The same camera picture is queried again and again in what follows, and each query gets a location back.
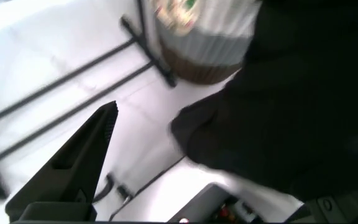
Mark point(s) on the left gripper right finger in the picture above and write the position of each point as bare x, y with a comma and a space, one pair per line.
346, 208

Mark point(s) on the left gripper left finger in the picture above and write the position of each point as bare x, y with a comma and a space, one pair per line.
67, 174

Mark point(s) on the black garment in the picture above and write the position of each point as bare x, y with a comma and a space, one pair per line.
291, 109

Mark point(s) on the black clothes rack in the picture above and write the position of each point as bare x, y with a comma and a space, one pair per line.
163, 71

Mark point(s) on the white laundry basket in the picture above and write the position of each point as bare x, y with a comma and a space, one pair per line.
204, 46

